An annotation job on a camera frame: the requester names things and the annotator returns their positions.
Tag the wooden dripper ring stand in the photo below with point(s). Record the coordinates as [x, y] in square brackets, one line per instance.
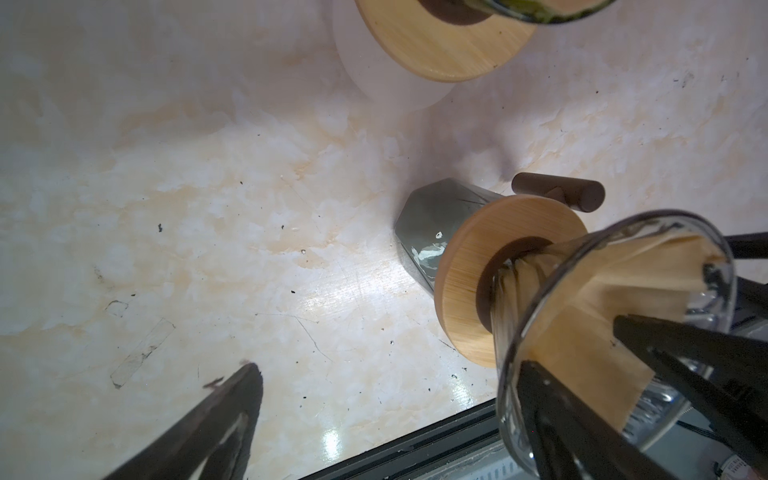
[442, 41]

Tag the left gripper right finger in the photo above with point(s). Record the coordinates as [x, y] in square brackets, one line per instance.
[558, 436]

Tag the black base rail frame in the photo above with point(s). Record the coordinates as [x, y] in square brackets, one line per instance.
[466, 445]

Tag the grey ribbed glass dripper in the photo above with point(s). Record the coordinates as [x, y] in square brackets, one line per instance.
[522, 286]

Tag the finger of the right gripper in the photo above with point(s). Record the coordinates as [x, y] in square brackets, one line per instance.
[752, 246]
[688, 357]

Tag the grey glass server with knob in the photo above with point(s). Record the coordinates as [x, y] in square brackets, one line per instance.
[432, 214]

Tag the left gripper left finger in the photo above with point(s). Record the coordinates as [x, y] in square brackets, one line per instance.
[212, 440]

